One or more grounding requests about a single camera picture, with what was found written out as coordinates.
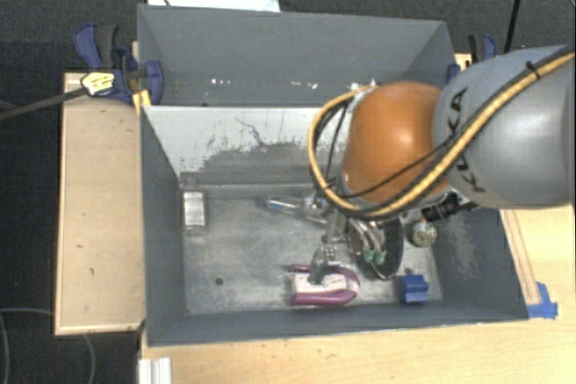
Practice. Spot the clear tube with blue tip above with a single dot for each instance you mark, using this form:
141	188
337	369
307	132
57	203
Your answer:
281	207

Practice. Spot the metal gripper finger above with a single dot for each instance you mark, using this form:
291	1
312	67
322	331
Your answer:
317	270
330	265

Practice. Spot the grey metal bin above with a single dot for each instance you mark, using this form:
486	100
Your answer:
252	58

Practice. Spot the black cylinder on white bracket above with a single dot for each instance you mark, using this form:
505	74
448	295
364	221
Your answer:
445	207

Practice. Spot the blue small block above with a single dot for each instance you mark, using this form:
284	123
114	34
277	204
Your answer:
412	288

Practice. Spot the beige round object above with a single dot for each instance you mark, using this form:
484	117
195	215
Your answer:
423	234

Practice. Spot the purple and white stapler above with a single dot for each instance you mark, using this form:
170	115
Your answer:
335	294

